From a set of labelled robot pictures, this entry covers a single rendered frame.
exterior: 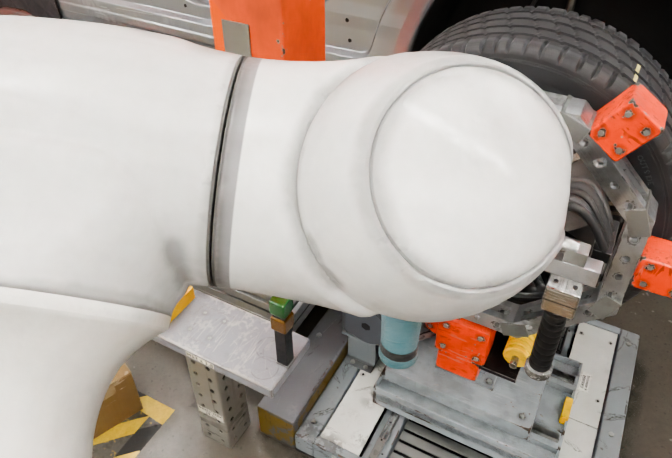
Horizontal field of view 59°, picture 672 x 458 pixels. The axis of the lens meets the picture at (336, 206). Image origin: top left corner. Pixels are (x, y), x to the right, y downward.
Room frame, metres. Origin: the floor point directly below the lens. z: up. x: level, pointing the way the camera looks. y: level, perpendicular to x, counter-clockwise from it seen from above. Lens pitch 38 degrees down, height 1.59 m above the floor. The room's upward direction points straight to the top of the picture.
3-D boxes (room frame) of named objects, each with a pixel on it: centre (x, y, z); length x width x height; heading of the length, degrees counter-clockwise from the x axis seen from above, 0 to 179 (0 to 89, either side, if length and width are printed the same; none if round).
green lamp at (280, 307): (0.88, 0.12, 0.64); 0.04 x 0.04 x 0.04; 62
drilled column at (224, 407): (0.99, 0.32, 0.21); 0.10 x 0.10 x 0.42; 62
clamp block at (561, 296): (0.66, -0.35, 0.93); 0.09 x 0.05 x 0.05; 152
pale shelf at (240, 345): (0.97, 0.29, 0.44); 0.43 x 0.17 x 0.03; 62
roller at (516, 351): (0.95, -0.46, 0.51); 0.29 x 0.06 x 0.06; 152
